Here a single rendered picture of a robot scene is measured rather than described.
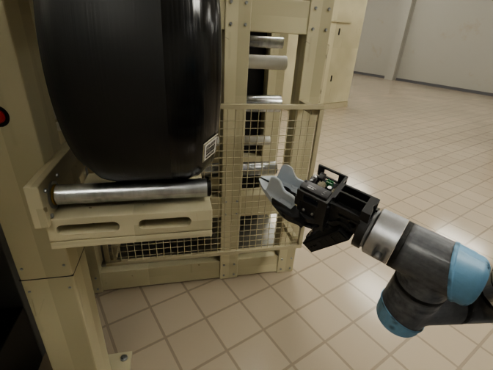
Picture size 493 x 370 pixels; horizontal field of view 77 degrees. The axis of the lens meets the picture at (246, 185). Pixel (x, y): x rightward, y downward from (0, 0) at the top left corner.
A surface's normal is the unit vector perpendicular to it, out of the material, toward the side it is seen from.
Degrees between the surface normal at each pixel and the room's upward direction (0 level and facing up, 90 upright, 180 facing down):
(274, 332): 0
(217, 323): 0
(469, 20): 90
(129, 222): 90
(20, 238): 90
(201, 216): 90
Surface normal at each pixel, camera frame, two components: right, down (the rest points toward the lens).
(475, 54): -0.83, 0.22
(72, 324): 0.21, 0.45
